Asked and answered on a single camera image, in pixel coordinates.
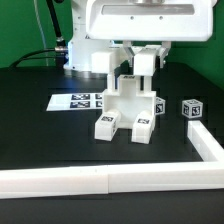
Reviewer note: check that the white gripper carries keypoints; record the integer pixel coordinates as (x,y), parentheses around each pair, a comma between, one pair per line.
(150,20)

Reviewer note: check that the white tagged cube far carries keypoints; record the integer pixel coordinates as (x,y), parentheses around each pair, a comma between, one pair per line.
(192,108)

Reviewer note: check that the white tag sheet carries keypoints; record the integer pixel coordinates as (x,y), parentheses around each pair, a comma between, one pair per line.
(75,101)

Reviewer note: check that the white tagged cube near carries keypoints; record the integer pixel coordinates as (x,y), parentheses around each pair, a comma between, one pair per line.
(160,106)

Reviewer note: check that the white chair back frame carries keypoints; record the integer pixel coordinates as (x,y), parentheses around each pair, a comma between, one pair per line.
(126,61)

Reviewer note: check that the white U-shaped fence rail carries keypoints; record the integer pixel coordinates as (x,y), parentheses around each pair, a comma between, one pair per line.
(105,179)

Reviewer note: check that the white chair seat plate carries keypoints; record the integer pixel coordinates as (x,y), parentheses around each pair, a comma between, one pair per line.
(133,98)

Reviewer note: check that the white tagged cube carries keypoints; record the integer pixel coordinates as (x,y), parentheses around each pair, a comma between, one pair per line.
(192,108)
(160,106)

